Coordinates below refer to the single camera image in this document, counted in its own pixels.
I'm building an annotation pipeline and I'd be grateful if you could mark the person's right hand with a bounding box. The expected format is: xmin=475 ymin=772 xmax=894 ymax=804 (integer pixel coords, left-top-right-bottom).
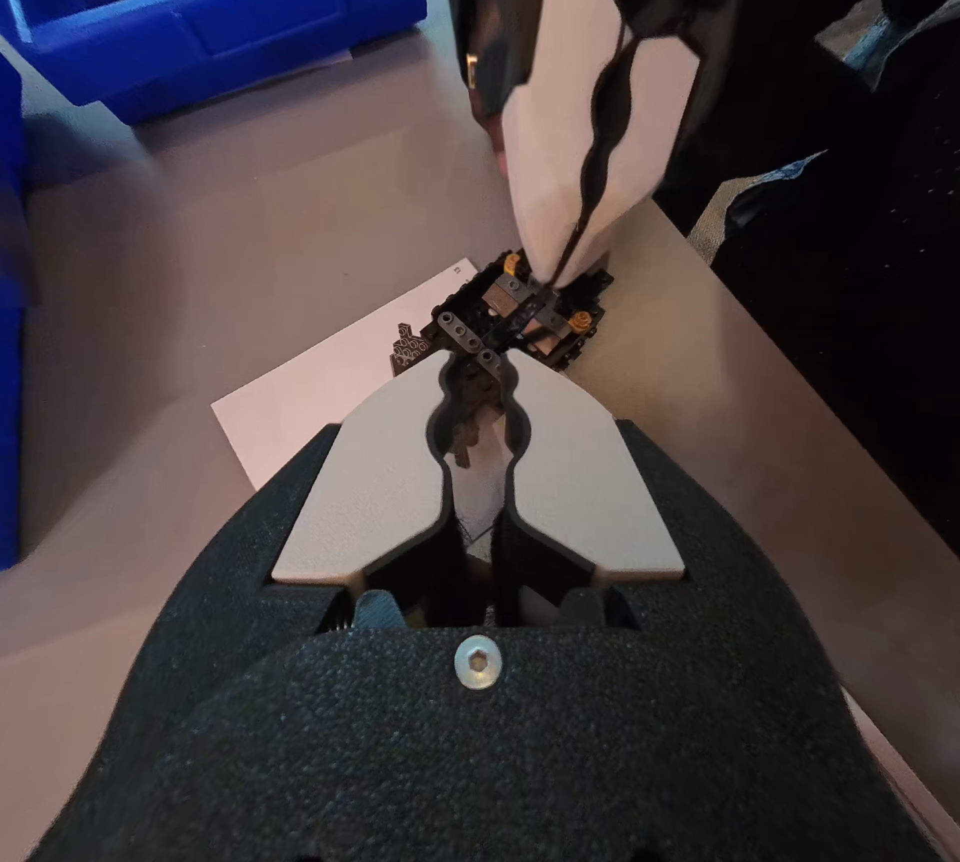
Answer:
xmin=480 ymin=110 xmax=514 ymax=182

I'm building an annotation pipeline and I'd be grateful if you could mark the black lego model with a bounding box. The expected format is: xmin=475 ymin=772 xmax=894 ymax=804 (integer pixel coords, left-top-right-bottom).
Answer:
xmin=391 ymin=248 xmax=616 ymax=470

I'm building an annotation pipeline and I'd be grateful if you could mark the person's dark clothing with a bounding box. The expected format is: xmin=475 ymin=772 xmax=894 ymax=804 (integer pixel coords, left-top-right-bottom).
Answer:
xmin=660 ymin=0 xmax=960 ymax=557

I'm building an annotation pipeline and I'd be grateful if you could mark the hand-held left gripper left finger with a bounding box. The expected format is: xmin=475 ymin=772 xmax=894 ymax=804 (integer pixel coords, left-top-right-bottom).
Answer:
xmin=271 ymin=350 xmax=456 ymax=587

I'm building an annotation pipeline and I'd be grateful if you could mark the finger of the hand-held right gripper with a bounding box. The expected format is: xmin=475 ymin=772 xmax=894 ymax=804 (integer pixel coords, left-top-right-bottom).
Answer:
xmin=500 ymin=0 xmax=629 ymax=283
xmin=558 ymin=35 xmax=703 ymax=287

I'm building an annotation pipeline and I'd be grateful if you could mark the white instruction sheet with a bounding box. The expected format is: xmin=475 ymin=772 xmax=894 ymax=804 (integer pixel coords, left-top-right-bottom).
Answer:
xmin=211 ymin=258 xmax=526 ymax=550

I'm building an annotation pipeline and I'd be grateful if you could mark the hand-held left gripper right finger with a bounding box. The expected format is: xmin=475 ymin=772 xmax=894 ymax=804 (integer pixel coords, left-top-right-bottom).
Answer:
xmin=498 ymin=349 xmax=688 ymax=576

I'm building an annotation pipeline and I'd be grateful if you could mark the blue plastic parts bin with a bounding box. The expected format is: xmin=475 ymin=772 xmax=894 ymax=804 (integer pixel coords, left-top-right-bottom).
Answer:
xmin=0 ymin=0 xmax=450 ymax=127
xmin=0 ymin=52 xmax=33 ymax=571

